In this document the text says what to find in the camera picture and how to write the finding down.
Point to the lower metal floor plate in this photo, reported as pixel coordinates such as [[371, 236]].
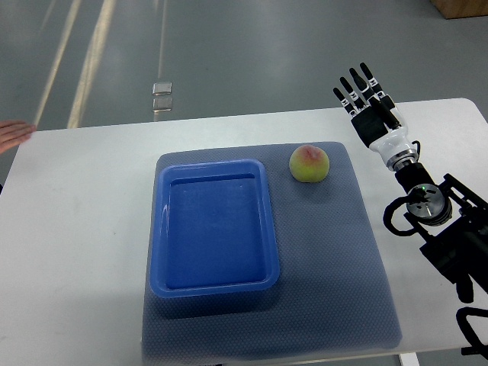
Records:
[[161, 104]]

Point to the metal floor plate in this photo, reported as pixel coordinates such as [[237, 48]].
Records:
[[162, 88], [161, 104]]

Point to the person's bare hand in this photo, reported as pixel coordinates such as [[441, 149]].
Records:
[[13, 133]]

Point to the green pink peach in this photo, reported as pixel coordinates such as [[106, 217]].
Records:
[[309, 164]]

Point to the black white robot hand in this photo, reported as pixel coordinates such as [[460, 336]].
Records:
[[380, 127]]

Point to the upper metal floor plate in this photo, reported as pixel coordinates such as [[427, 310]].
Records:
[[162, 88]]

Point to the grey blue textured mat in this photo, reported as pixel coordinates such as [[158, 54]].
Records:
[[332, 294]]

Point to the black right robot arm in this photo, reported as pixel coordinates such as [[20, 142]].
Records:
[[450, 217]]

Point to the blue plastic tray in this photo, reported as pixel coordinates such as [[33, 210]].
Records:
[[213, 231]]

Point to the wooden box corner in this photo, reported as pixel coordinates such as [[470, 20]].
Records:
[[458, 9]]

